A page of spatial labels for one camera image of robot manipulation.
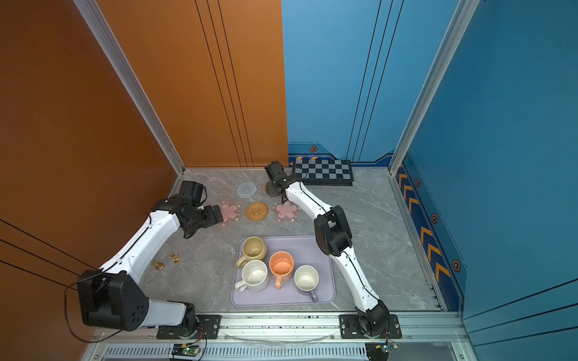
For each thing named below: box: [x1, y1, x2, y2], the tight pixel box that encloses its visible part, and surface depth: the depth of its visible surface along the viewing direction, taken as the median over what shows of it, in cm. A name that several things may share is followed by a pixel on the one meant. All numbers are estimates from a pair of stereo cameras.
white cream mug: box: [234, 259, 269, 292], surface depth 80 cm
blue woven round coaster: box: [236, 182, 258, 200], surface depth 114 cm
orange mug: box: [268, 250, 295, 291], surface depth 82 cm
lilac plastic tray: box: [230, 235, 335, 307], surface depth 82 cm
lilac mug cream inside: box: [293, 264, 320, 303], surface depth 79 cm
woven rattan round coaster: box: [245, 201, 269, 222], surface depth 105 cm
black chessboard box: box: [292, 157, 354, 186], surface depth 118 cm
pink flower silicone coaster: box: [270, 200, 302, 224], surface depth 104 cm
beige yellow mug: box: [236, 236, 268, 269], surface depth 84 cm
